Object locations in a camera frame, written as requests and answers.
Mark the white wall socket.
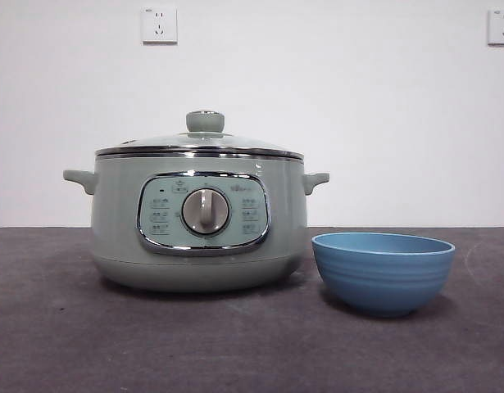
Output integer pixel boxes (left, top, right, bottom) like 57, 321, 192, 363
487, 8, 504, 47
141, 7, 179, 45

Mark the glass lid with green knob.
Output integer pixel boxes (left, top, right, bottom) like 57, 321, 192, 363
94, 110, 305, 159

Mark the pale green electric steamer pot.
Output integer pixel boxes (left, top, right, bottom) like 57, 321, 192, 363
62, 153, 330, 293

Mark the blue ribbed bowl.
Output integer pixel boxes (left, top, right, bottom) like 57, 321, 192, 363
311, 231, 456, 318

